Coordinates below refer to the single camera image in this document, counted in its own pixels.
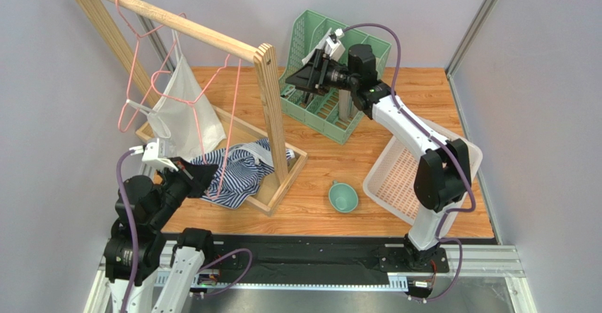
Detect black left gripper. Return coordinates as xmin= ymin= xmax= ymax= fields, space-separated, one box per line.
xmin=148 ymin=155 xmax=218 ymax=229

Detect blue white striped tank top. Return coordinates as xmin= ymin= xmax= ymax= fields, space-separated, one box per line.
xmin=191 ymin=138 xmax=275 ymax=209

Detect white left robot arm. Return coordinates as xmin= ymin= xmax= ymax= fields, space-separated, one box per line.
xmin=104 ymin=158 xmax=218 ymax=312

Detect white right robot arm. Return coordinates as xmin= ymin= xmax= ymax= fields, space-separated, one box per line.
xmin=285 ymin=44 xmax=474 ymax=269

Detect green plastic file organizer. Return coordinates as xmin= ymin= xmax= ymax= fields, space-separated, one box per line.
xmin=278 ymin=10 xmax=391 ymax=145

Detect grey striped folded cloth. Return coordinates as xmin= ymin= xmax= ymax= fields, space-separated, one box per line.
xmin=300 ymin=29 xmax=338 ymax=66

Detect beige books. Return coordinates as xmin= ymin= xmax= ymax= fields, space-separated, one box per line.
xmin=338 ymin=90 xmax=353 ymax=122

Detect green ceramic cup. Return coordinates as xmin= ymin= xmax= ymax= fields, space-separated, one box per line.
xmin=328 ymin=180 xmax=359 ymax=213

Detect white plastic basket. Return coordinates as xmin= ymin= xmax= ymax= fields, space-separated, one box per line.
xmin=362 ymin=115 xmax=484 ymax=225

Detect wooden clothes rack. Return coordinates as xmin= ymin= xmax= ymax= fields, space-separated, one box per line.
xmin=76 ymin=0 xmax=307 ymax=215

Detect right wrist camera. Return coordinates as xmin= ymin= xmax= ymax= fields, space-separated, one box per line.
xmin=324 ymin=28 xmax=345 ymax=61

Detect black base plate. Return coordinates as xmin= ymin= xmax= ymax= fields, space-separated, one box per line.
xmin=214 ymin=235 xmax=450 ymax=285

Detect pink wire hanger with white top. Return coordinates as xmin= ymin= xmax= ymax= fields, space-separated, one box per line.
xmin=114 ymin=0 xmax=191 ymax=133

